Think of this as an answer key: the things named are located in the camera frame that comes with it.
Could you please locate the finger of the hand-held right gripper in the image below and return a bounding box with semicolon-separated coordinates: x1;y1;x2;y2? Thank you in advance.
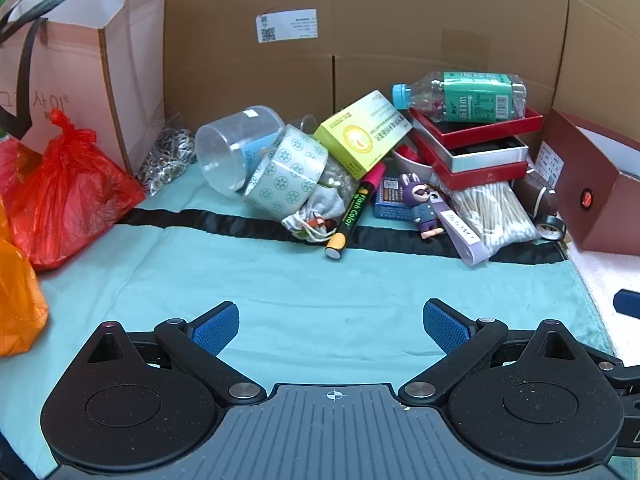
612;288;640;319

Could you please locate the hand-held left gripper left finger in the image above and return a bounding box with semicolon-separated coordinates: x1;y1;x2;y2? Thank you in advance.
75;301;267;407

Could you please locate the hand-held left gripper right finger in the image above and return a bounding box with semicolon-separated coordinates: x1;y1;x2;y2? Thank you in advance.
397;299;588;407

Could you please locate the maroon cardboard box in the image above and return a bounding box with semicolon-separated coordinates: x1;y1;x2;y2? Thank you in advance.
541;108;640;257

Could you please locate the teal cloth mat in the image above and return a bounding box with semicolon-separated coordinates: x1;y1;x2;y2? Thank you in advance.
0;159;615;479

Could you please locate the black tape roll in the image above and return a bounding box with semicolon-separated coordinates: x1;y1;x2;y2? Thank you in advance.
537;214;566;241

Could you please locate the bag of cotton swabs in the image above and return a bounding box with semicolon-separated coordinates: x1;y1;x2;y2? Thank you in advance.
449;181;544;254

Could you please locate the blue card box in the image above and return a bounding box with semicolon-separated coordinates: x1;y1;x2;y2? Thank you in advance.
373;175;417;220

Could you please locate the pink chalk marker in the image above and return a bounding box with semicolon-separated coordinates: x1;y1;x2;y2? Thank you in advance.
324;162;386;261

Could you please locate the white bowl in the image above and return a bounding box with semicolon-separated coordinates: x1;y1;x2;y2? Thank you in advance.
391;143;434;181

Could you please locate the red gift box stack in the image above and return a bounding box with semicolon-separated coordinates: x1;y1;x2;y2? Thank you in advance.
412;132;531;191

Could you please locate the patterned tape roll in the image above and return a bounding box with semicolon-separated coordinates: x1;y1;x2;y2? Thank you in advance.
244;124;329;222

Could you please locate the clear packet of dried bits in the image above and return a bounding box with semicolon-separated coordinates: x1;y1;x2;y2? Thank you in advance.
319;159;362;202

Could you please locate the red plastic bag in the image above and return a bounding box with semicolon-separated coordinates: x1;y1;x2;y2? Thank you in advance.
0;109;146;272

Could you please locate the orange plastic bag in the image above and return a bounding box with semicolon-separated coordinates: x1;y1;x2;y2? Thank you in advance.
0;199;51;357

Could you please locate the yellow-green carton box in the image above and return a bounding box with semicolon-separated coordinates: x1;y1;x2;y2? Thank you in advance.
313;90;414;181

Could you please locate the plastic bottle green label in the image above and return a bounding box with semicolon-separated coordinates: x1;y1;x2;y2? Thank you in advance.
391;70;528;124

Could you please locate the pink paper shopping bag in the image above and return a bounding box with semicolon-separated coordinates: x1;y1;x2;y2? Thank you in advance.
0;0;169;177

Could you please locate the white shipping label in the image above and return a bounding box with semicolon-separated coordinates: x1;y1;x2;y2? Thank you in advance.
256;8;319;44

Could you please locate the brown cardboard backdrop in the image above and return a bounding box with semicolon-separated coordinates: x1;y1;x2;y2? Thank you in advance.
164;0;640;162

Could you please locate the white drawstring pouch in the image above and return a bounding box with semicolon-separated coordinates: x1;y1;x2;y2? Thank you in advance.
281;186;347;245

